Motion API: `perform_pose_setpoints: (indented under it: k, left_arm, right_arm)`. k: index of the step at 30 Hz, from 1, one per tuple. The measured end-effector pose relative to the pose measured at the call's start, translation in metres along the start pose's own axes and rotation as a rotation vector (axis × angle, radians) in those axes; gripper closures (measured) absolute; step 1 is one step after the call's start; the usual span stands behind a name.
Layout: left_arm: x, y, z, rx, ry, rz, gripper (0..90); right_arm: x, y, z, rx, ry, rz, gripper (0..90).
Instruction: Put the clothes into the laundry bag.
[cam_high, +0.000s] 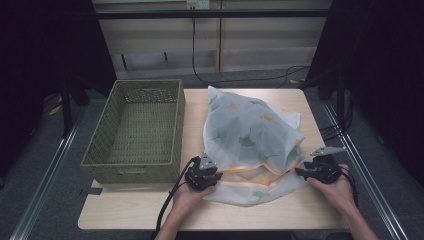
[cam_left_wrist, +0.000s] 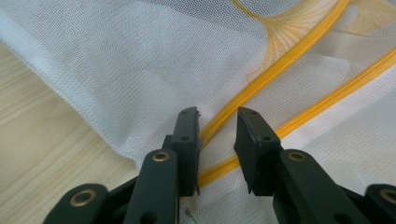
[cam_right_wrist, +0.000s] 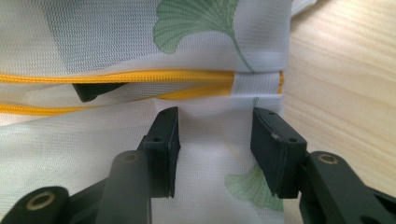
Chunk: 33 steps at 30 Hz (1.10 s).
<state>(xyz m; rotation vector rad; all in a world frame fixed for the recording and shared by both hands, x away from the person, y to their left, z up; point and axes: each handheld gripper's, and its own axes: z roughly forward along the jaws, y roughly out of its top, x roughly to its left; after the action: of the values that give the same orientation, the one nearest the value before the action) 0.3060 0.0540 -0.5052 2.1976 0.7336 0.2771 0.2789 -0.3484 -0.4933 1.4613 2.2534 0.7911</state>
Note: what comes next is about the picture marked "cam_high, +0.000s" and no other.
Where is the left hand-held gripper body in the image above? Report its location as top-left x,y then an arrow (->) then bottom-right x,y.
184,152 -> 218,192

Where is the metal floor rail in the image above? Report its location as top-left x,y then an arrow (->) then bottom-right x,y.
9,109 -> 85,240
321,99 -> 410,240

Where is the person's right hand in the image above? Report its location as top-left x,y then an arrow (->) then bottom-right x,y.
306,164 -> 356,215

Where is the white leaf-print mesh laundry bag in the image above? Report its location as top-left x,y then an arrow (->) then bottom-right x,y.
201,85 -> 310,208

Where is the black stand leg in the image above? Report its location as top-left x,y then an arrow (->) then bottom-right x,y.
59,74 -> 75,139
334,71 -> 348,132

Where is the dark tape strip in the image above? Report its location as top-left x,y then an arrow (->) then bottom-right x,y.
78,187 -> 104,197

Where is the green woven basket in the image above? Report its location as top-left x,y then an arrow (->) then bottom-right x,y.
80,78 -> 186,185

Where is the black horizontal bar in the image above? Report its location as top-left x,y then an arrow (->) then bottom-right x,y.
94,9 -> 331,20

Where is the white wall socket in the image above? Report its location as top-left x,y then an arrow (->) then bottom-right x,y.
186,0 -> 211,10

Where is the person's left hand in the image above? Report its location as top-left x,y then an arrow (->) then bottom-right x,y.
171,180 -> 216,218

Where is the yellow floor tape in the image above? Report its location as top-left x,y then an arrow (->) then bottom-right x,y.
47,103 -> 63,117

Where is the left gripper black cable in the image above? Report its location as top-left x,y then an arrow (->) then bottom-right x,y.
150,155 -> 202,240

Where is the long black wall cable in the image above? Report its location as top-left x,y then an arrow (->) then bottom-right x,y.
191,16 -> 312,89

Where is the bundle of black floor cables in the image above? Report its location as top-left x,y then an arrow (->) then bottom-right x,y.
318,96 -> 355,142

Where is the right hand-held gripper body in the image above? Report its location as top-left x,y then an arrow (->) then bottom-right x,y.
303,146 -> 348,185

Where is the black curtain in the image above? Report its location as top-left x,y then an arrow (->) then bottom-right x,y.
297,0 -> 424,188
0,0 -> 118,179

